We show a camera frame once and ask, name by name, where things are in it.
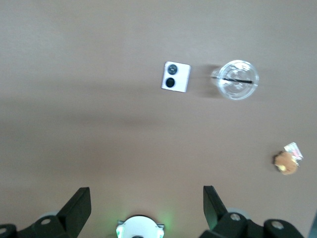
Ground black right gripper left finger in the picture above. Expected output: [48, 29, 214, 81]
[0, 186, 92, 238]

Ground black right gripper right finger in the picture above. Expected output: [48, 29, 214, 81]
[198, 185, 304, 238]

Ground lilac folding phone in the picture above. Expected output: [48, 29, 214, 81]
[160, 60, 191, 93]

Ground burger plush with tag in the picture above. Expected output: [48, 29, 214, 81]
[272, 141, 304, 176]

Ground clear plastic cup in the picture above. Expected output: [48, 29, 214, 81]
[211, 59, 260, 102]

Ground black drinking straw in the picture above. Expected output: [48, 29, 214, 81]
[222, 77, 253, 84]

